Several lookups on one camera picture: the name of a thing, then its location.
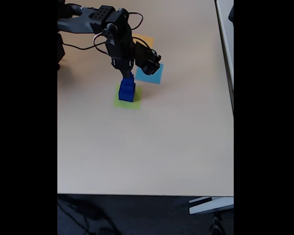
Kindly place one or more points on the small blue cube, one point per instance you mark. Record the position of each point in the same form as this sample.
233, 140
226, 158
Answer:
131, 78

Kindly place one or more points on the medium blue cube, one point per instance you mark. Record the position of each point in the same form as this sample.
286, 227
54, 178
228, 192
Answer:
127, 85

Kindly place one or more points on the large blue cube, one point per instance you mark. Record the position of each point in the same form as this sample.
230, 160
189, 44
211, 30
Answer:
126, 95

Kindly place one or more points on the blue paper square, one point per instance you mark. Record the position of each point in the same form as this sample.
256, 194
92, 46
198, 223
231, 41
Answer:
142, 77

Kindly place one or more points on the orange paper square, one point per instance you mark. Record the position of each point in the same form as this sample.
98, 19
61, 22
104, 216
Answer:
147, 39

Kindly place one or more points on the green paper square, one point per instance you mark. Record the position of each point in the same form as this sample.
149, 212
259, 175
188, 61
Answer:
127, 105

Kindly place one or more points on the dark object on desk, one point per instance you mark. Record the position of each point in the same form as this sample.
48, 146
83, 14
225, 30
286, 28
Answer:
231, 13

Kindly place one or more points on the white table foot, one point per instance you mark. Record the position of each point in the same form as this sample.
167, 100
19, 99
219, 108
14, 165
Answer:
210, 206

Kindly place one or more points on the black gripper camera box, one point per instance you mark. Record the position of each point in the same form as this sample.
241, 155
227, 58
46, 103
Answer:
148, 61

